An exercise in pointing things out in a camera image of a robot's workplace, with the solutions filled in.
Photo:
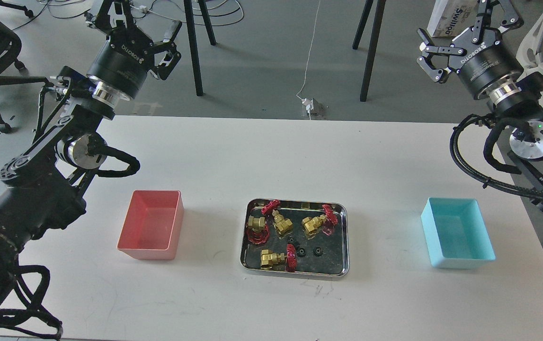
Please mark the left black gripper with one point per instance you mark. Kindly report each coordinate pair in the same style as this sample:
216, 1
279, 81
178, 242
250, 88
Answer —
123, 62

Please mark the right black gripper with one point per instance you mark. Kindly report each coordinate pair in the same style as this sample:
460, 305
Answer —
486, 61

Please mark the brass valve red handle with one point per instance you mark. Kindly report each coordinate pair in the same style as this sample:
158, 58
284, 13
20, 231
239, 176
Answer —
257, 230

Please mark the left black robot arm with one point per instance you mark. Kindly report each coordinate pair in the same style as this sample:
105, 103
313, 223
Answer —
45, 185

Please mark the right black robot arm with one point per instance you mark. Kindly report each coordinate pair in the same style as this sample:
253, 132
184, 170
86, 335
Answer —
515, 140

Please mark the cardboard box with label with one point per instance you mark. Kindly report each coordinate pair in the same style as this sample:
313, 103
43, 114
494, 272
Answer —
450, 17

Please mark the pink plastic box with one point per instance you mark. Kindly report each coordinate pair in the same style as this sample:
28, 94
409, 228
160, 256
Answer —
152, 225

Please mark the blue plastic box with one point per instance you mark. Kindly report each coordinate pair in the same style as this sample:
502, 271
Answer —
456, 233

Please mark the brass valve upper middle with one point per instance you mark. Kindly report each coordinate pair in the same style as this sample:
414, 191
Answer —
282, 225

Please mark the brass valve upper right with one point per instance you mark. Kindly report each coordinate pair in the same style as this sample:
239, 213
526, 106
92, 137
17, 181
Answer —
324, 223

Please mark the brass valve bottom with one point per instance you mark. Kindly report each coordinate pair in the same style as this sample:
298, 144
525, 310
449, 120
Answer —
270, 259

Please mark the black stand legs right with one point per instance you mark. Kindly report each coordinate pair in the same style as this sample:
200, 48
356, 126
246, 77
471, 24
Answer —
373, 41

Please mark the white power adapter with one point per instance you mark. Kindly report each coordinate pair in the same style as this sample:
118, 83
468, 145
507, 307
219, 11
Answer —
312, 109

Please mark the metal tray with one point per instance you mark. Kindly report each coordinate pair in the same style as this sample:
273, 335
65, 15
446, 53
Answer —
333, 263

